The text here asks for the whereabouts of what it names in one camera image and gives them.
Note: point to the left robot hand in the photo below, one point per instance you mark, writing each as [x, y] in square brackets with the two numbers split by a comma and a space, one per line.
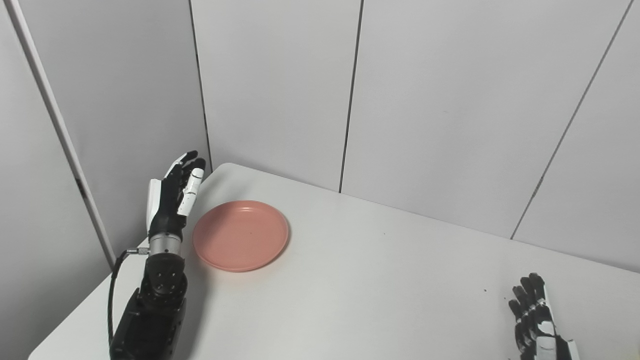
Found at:
[172, 200]

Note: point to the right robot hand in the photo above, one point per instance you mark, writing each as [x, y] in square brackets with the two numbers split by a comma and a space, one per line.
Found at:
[537, 325]

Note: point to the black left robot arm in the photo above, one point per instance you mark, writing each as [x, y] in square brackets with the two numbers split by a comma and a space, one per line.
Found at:
[152, 310]

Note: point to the pink plate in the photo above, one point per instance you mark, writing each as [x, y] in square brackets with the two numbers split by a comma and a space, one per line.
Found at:
[241, 235]

